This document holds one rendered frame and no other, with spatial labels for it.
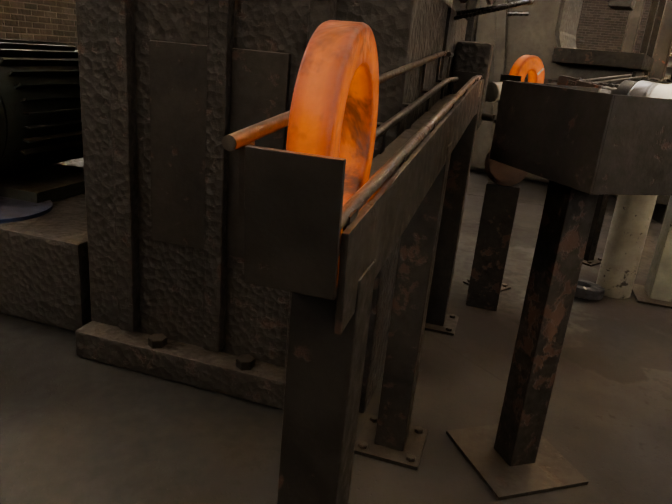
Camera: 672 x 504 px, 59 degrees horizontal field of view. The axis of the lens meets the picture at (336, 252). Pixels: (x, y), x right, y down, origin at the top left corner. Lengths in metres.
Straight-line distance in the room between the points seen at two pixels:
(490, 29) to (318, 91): 3.94
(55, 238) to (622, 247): 1.78
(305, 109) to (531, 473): 0.98
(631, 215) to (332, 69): 1.88
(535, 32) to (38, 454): 3.74
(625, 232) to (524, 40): 2.27
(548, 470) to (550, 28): 3.34
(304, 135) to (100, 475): 0.88
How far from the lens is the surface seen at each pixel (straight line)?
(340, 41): 0.45
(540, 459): 1.32
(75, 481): 1.18
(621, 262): 2.28
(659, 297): 2.39
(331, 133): 0.42
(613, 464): 1.39
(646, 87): 1.82
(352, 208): 0.46
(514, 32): 4.30
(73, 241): 1.58
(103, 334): 1.49
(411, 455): 1.22
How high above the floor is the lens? 0.74
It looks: 19 degrees down
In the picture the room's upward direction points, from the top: 5 degrees clockwise
